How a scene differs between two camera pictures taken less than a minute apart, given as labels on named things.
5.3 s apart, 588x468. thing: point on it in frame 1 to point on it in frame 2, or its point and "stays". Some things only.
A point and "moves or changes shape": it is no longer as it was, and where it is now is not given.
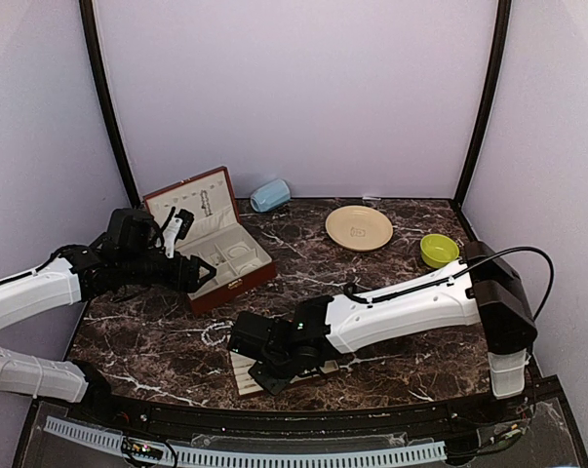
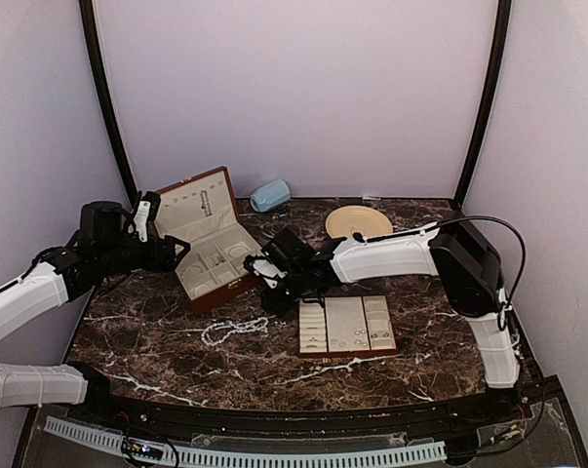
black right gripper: (271, 384) to (277, 305)
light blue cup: (270, 195) stays
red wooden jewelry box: (216, 235) stays
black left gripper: (189, 265) to (167, 262)
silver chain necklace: (205, 203) stays
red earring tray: (248, 384) moves or changes shape
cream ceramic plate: (358, 228) stays
